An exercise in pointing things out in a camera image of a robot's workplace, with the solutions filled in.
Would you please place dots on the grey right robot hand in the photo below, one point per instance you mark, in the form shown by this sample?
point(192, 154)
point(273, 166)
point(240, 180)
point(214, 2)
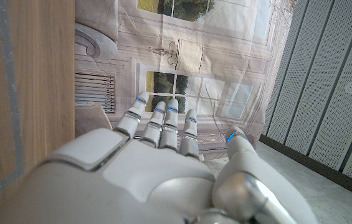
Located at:
point(144, 180)

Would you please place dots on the printed window scene backdrop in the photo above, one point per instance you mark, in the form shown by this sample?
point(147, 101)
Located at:
point(225, 46)

